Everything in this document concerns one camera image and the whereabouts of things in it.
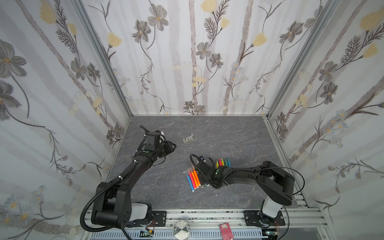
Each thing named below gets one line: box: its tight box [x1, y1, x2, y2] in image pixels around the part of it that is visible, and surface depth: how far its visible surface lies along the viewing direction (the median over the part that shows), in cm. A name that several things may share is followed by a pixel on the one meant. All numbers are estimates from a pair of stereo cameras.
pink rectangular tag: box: [219, 223, 234, 240], surface depth 72 cm
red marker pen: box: [187, 168, 197, 190], surface depth 88 cm
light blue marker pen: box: [185, 170, 195, 192], surface depth 88 cm
